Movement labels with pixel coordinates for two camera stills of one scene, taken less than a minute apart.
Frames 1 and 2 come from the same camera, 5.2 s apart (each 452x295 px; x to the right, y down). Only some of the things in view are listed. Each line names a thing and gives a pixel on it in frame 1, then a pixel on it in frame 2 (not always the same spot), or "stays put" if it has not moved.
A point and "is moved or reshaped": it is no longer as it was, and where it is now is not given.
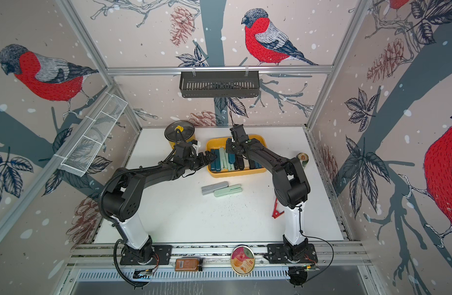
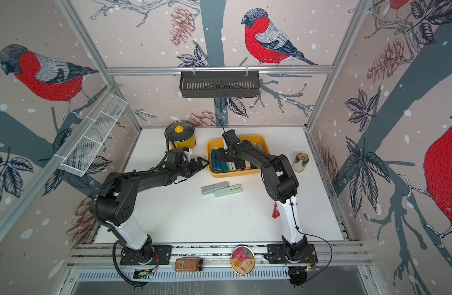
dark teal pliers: x=213 y=165 stays put
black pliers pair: x=239 y=162 stays put
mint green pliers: x=223 y=159 is moved or reshaped
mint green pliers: x=230 y=190 stays put
